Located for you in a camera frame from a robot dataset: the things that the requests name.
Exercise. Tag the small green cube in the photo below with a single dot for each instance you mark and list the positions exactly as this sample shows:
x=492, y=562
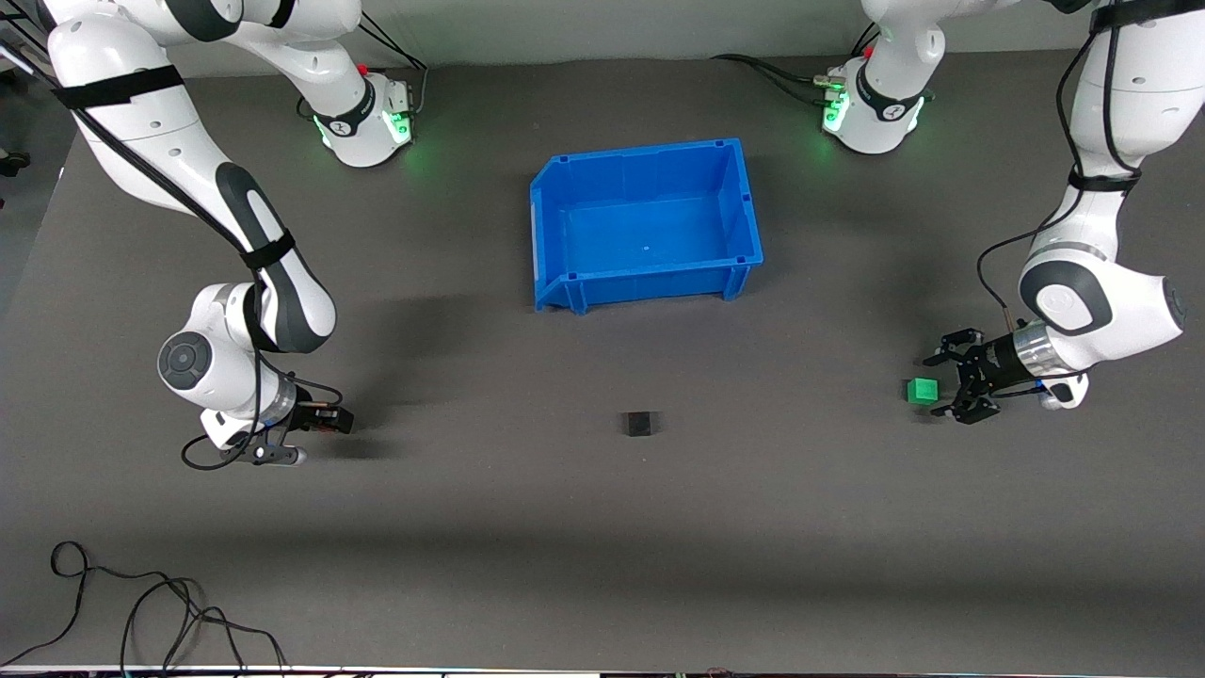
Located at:
x=921, y=390

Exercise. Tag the small black cube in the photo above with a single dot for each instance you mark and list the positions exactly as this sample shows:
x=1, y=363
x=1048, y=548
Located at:
x=637, y=425

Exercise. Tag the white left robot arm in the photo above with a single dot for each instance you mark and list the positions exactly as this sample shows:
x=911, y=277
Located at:
x=1120, y=94

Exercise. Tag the black floor caster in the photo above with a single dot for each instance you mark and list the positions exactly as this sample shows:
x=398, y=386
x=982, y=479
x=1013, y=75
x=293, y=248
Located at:
x=13, y=163

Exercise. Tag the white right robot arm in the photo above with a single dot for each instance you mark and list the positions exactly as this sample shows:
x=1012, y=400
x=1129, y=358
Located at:
x=141, y=141

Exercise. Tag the blue plastic storage bin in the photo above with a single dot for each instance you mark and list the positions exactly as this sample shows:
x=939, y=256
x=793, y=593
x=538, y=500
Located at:
x=650, y=231

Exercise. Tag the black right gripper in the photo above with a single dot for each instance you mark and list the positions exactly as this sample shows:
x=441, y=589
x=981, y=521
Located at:
x=311, y=416

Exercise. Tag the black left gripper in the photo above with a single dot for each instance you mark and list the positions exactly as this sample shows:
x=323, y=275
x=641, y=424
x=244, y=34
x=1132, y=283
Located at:
x=992, y=363

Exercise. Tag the aluminium frame rail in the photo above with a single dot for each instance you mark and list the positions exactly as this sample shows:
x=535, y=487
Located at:
x=19, y=52

